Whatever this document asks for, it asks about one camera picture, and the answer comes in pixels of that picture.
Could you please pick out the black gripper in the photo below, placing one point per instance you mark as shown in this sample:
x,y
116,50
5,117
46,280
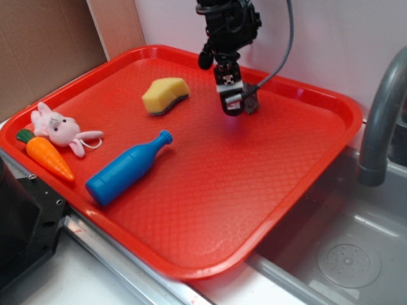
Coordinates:
x,y
230,26

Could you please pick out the brown rock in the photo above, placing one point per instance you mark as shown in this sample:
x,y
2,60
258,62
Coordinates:
x,y
250,99

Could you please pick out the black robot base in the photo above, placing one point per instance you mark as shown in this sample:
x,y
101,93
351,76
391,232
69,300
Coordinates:
x,y
32,215

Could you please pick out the yellow sponge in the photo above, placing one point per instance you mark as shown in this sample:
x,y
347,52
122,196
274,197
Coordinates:
x,y
163,94

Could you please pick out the red plastic tray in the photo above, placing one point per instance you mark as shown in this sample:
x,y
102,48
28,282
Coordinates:
x,y
214,193

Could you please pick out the blue plastic bottle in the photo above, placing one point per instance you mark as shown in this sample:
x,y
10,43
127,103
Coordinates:
x,y
116,177

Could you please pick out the grey faucet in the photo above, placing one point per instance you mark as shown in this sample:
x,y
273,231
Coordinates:
x,y
384,136

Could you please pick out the pink plush bunny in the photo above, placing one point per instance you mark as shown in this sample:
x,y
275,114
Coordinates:
x,y
63,131

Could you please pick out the brown cardboard panel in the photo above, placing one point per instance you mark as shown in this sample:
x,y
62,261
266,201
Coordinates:
x,y
46,44

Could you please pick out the grey sink basin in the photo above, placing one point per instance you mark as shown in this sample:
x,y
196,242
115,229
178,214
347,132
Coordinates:
x,y
337,205

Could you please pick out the orange toy carrot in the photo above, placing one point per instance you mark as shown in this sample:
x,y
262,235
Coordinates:
x,y
43,152

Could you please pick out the round sink drain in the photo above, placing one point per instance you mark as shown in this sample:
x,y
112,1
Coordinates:
x,y
348,262

